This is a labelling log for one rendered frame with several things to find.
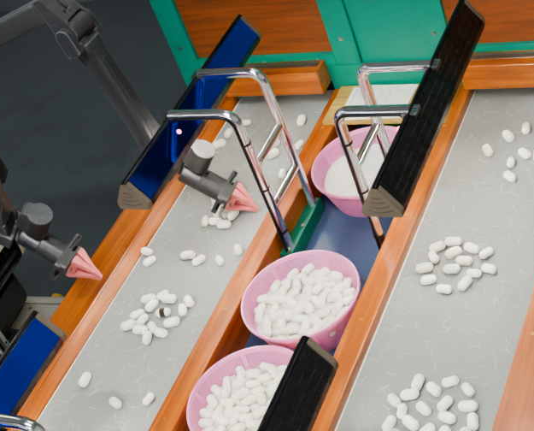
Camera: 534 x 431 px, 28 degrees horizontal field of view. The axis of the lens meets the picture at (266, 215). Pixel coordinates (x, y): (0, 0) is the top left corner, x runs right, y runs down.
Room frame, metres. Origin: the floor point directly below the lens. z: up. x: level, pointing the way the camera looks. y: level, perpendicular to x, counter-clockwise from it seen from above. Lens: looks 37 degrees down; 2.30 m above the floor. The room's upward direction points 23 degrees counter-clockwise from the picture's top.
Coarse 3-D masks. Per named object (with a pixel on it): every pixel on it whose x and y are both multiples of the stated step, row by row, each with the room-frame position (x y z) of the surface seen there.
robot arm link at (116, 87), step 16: (64, 32) 2.23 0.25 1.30; (96, 32) 2.28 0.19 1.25; (64, 48) 2.24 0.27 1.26; (80, 48) 2.22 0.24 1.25; (96, 48) 2.24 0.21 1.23; (96, 64) 2.23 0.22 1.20; (112, 64) 2.24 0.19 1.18; (96, 80) 2.24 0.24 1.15; (112, 80) 2.22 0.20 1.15; (112, 96) 2.22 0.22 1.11; (128, 96) 2.21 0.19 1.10; (128, 112) 2.20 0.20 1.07; (144, 112) 2.21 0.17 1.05; (144, 128) 2.19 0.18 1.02; (144, 144) 2.19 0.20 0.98
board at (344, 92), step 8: (344, 88) 2.38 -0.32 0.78; (352, 88) 2.37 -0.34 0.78; (416, 88) 2.25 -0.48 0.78; (336, 96) 2.36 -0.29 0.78; (344, 96) 2.35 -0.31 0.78; (456, 96) 2.16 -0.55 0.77; (336, 104) 2.33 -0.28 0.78; (344, 104) 2.31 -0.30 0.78; (328, 112) 2.31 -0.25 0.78; (448, 112) 2.10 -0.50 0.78; (328, 120) 2.27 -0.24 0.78; (352, 120) 2.23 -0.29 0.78; (360, 120) 2.22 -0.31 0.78; (368, 120) 2.20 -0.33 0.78; (384, 120) 2.18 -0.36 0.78; (392, 120) 2.16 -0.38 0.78; (400, 120) 2.15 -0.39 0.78
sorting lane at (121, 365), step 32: (224, 128) 2.49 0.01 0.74; (256, 128) 2.43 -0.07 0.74; (288, 128) 2.37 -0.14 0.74; (224, 160) 2.35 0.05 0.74; (288, 160) 2.23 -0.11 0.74; (192, 192) 2.27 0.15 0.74; (256, 192) 2.16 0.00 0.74; (192, 224) 2.14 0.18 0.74; (256, 224) 2.04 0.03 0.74; (160, 256) 2.08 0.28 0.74; (224, 256) 1.98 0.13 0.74; (128, 288) 2.01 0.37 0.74; (160, 288) 1.96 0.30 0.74; (192, 288) 1.91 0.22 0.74; (224, 288) 1.87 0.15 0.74; (160, 320) 1.85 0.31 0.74; (192, 320) 1.81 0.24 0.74; (96, 352) 1.84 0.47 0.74; (128, 352) 1.79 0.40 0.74; (160, 352) 1.75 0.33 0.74; (64, 384) 1.78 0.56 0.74; (96, 384) 1.74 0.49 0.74; (128, 384) 1.70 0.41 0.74; (160, 384) 1.66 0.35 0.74; (64, 416) 1.69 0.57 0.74; (96, 416) 1.65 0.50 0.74; (128, 416) 1.61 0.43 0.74
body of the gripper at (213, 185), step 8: (208, 176) 2.13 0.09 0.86; (216, 176) 2.13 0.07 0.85; (232, 176) 2.13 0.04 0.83; (200, 184) 2.12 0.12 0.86; (208, 184) 2.11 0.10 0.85; (216, 184) 2.11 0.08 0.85; (224, 184) 2.11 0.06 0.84; (208, 192) 2.11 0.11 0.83; (216, 192) 2.10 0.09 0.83; (216, 200) 2.07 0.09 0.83; (216, 208) 2.09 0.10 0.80
